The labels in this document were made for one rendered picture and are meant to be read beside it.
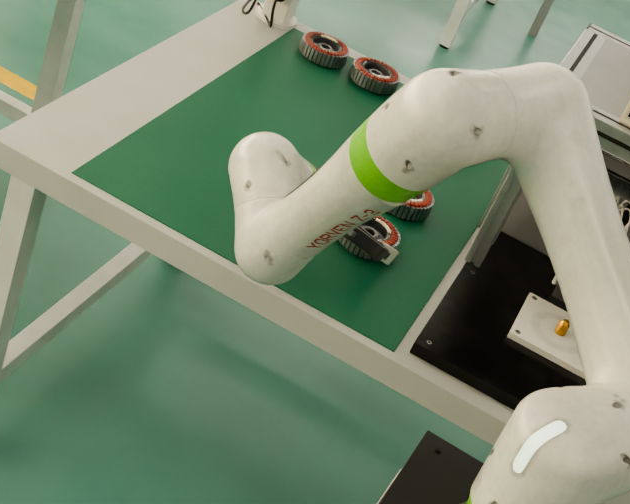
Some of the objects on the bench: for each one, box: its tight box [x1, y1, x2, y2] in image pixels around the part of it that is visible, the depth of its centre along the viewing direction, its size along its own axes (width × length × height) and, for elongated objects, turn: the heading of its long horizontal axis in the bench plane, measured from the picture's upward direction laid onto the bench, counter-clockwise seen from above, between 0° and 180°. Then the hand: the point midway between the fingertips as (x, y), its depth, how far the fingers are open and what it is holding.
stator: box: [387, 189, 435, 221], centre depth 222 cm, size 11×11×4 cm
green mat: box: [72, 28, 509, 352], centre depth 229 cm, size 94×61×1 cm, turn 131°
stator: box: [338, 215, 401, 261], centre depth 207 cm, size 11×11×4 cm
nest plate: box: [507, 292, 585, 379], centre depth 200 cm, size 15×15×1 cm
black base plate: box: [410, 231, 630, 486], centre depth 200 cm, size 47×64×2 cm
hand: (367, 234), depth 206 cm, fingers closed on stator, 11 cm apart
